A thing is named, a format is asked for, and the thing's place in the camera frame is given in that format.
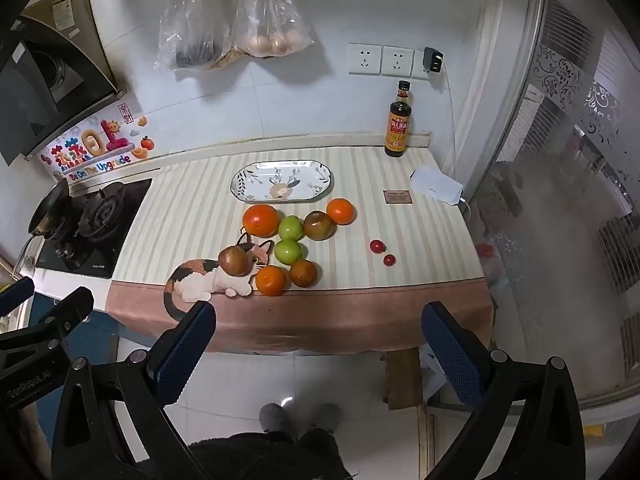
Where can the large orange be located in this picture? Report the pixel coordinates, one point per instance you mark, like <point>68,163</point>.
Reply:
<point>260,220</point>

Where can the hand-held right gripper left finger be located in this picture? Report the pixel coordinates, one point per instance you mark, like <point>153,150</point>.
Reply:
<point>186,350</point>

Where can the white folded paper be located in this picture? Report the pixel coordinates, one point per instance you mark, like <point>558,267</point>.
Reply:
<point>435,184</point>

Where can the oval floral ceramic plate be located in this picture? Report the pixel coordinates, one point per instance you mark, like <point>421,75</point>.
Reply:
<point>280,182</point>

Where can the greenish brown passion fruit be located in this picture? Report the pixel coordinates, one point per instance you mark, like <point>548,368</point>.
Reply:
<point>319,225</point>

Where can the plastic bag with dark contents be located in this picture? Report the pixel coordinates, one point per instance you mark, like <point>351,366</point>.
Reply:
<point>195,35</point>

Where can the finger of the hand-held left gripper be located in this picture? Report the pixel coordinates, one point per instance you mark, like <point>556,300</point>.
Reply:
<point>65,314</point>
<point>16,292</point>

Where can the brown tablecloth label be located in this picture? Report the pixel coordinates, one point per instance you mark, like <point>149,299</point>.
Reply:
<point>398,196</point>

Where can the white wall socket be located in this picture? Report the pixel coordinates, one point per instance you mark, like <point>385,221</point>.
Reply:
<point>365,59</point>
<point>397,61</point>
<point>418,71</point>

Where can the patterned glass sliding door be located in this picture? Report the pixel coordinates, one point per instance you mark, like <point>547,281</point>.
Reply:
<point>565,185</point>

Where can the brownish tomato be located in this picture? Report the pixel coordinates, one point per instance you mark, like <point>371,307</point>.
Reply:
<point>234,260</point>

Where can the wooden board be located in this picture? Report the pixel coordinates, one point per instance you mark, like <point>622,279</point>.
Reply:
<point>402,380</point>

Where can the small orange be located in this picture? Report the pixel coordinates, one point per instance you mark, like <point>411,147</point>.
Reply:
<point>341,211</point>
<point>270,280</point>

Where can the dark soy sauce bottle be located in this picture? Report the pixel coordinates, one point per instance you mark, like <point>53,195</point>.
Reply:
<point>398,127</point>

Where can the blue cabinet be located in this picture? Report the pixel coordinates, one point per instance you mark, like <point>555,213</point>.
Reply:
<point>106,344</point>

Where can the person's dark pants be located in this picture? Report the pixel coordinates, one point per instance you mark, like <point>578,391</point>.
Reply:
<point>270,457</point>

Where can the red cherry tomato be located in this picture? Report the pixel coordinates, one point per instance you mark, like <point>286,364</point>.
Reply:
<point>389,260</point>
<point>377,246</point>

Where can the black gas stove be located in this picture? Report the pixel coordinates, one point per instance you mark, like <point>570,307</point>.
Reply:
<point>115,230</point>

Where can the black frying pan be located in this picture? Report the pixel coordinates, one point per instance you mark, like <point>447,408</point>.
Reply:
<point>47,207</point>

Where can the green apple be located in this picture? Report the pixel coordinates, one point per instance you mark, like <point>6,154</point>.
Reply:
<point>290,228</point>
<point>287,251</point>

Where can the range hood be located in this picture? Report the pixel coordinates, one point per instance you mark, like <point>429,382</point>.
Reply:
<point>50,75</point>

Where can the grey slipper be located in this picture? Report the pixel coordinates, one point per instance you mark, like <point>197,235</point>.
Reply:
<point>276,417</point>
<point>326,415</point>

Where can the colourful wall sticker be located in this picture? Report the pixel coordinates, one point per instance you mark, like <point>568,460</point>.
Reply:
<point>95,147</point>

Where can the black plug charger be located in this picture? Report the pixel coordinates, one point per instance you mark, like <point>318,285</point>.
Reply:
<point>433,60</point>

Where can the orange brown passion fruit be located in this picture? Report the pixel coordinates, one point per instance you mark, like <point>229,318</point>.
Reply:
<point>304,273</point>

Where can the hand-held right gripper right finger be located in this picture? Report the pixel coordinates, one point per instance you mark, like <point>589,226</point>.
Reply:
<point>450,355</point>

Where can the plastic bag with eggs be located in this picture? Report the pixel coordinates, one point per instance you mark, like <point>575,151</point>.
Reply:
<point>270,30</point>

